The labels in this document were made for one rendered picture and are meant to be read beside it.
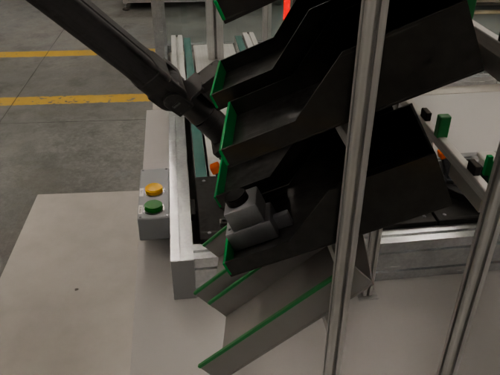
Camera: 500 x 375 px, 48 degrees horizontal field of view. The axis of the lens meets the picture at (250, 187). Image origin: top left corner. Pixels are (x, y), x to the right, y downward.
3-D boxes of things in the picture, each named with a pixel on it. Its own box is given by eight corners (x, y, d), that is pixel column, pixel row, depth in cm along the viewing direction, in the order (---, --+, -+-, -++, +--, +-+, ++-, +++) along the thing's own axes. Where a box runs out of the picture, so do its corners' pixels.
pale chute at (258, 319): (220, 382, 81) (197, 367, 80) (228, 315, 92) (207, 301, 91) (374, 285, 70) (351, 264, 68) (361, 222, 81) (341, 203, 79)
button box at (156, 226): (139, 241, 123) (136, 218, 120) (143, 189, 140) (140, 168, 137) (172, 239, 124) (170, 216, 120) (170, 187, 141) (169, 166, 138)
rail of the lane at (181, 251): (174, 300, 113) (170, 258, 108) (170, 112, 188) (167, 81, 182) (201, 297, 114) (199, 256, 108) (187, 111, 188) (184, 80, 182)
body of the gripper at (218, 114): (238, 117, 118) (213, 93, 114) (243, 140, 109) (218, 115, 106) (215, 136, 119) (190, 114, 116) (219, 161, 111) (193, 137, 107)
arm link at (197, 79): (150, 73, 106) (159, 103, 101) (194, 33, 102) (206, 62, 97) (192, 103, 115) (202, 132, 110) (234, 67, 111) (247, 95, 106)
